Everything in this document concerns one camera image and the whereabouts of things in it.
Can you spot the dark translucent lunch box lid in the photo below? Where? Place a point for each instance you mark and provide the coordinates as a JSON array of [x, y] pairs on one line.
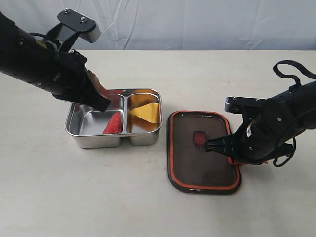
[[190, 168]]

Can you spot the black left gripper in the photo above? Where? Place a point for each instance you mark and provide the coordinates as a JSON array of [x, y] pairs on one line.
[[69, 79]]

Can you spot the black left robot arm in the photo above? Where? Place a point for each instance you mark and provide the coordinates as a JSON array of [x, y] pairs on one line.
[[49, 61]]

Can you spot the yellow toy cheese wedge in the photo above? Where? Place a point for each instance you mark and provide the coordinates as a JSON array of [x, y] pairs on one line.
[[148, 112]]

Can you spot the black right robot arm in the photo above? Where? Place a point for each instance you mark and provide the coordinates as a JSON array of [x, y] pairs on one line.
[[304, 99]]

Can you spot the stainless steel lunch box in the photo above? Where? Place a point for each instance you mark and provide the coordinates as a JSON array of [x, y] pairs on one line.
[[86, 124]]

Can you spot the red toy sausage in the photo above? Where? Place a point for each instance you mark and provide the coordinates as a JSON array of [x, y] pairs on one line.
[[114, 125]]

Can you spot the blue-grey backdrop cloth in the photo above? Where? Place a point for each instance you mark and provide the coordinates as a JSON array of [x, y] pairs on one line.
[[180, 24]]

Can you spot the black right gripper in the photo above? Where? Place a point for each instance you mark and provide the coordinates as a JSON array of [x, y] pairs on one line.
[[267, 132]]

